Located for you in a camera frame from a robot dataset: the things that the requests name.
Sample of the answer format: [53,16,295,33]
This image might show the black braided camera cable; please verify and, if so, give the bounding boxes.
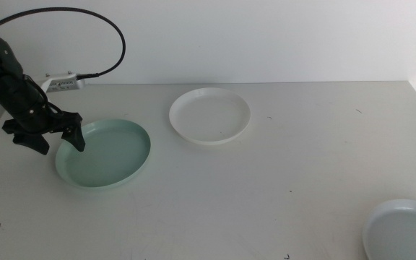
[0,6,126,81]

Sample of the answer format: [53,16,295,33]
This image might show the thin black gripper wire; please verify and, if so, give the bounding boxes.
[23,74,64,117]

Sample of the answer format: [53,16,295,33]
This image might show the white shallow bowl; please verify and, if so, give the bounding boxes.
[168,87,251,146]

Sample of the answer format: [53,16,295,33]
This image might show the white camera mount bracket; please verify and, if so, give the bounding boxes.
[40,74,56,94]

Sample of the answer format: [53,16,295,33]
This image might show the pale green shallow bowl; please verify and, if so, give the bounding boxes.
[55,118,152,191]

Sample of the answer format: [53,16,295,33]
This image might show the pale grey shallow bowl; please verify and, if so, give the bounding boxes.
[361,199,416,260]

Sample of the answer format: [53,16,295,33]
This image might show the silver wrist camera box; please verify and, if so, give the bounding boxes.
[47,71,86,92]

